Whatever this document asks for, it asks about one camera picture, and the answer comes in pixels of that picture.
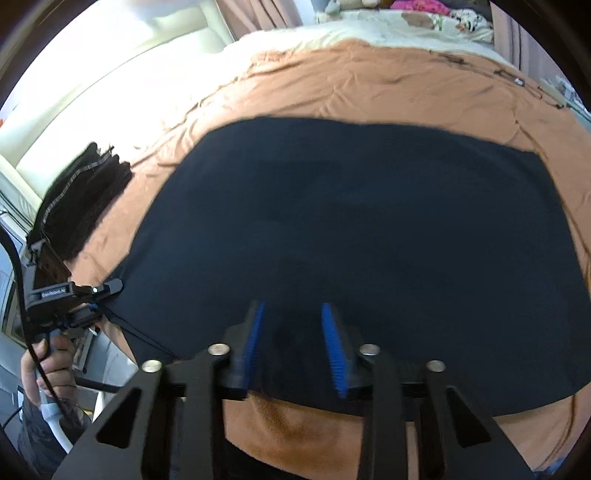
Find mauve curtain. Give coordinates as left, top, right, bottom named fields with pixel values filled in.
left=215, top=0, right=305, bottom=28
left=489, top=0, right=532, bottom=70

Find black pants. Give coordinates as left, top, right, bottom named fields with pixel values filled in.
left=113, top=116, right=591, bottom=416

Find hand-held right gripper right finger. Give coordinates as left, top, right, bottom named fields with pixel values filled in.
left=321, top=302, right=536, bottom=480

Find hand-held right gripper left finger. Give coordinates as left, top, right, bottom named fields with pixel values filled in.
left=53, top=300, right=267, bottom=480

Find pink cloth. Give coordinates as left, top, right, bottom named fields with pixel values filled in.
left=390, top=0, right=451, bottom=14

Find black cable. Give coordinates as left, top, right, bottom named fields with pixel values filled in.
left=0, top=228, right=70, bottom=416

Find spotted white cloth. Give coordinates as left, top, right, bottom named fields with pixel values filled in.
left=450, top=7, right=491, bottom=33

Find person's left hand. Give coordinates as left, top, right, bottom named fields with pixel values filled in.
left=21, top=333, right=79, bottom=408

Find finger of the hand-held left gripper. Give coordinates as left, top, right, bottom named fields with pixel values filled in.
left=68, top=304, right=105, bottom=328
left=76, top=278, right=125, bottom=303

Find folded dark clothes stack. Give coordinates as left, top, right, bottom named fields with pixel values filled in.
left=25, top=142, right=134, bottom=278

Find brown plush blanket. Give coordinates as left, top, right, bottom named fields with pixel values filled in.
left=69, top=39, right=591, bottom=480

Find person's left forearm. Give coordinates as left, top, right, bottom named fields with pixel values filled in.
left=16, top=397, right=93, bottom=464

